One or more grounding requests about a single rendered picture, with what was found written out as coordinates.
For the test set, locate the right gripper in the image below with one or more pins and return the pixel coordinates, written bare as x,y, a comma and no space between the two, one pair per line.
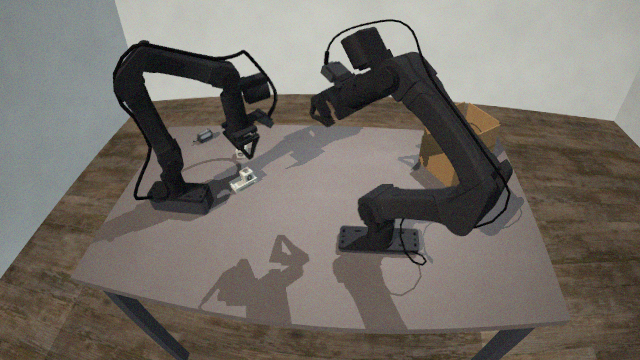
343,96

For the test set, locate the brown cardboard box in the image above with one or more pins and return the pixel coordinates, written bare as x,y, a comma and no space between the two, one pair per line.
434,159

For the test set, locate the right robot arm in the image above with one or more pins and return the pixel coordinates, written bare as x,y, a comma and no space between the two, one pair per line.
471,159

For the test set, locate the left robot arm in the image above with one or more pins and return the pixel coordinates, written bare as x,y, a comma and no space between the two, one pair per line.
220,74

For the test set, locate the white number cube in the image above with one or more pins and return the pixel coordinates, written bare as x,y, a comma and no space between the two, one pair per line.
246,174
240,154

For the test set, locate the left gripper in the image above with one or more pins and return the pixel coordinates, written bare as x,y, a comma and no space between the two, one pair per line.
238,126

